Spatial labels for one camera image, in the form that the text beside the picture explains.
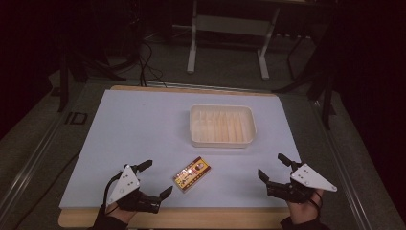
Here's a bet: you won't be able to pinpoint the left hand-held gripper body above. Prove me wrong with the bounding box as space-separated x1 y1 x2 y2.
105 164 162 215

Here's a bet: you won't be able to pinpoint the light blue table mat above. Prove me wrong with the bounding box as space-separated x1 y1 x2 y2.
58 89 302 210

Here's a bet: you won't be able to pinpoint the white plastic container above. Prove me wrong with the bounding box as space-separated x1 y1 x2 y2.
189 103 258 149

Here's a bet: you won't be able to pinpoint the yellow and red box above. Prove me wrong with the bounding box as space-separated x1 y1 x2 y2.
172 155 213 194

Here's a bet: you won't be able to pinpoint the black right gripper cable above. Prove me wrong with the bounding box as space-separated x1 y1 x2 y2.
310 189 324 213

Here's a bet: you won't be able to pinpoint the black floor cables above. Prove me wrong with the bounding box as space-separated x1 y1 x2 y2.
137 40 168 88

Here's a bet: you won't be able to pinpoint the person's right hand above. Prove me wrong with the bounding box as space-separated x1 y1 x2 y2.
286 189 325 225

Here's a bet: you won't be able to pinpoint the white metal table frame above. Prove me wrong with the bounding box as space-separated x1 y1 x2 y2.
186 0 282 81

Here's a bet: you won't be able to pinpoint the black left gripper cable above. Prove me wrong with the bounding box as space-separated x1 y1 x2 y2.
101 172 124 215

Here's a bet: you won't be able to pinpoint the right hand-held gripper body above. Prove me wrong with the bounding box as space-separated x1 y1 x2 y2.
266 163 338 204

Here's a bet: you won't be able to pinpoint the metal floor rail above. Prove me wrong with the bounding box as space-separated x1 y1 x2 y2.
310 99 374 230
0 108 70 221

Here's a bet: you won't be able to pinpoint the black stand legs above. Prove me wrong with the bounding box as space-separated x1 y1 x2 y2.
272 28 337 131
56 37 127 113

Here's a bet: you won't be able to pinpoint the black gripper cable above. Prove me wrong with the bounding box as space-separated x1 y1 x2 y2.
101 172 124 215
310 189 324 213

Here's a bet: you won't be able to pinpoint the person's left hand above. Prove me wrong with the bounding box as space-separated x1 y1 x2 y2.
105 201 139 222

